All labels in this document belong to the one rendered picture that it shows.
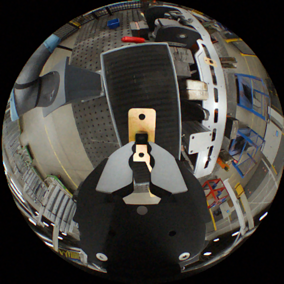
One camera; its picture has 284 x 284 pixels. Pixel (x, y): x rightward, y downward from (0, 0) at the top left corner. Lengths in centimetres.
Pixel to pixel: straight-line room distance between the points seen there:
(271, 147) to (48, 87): 847
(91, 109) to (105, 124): 17
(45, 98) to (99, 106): 47
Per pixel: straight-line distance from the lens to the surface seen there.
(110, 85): 20
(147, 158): 16
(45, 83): 37
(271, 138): 813
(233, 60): 57
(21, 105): 33
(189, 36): 30
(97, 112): 73
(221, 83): 52
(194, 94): 31
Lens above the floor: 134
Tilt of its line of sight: 61 degrees down
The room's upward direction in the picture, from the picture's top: 178 degrees clockwise
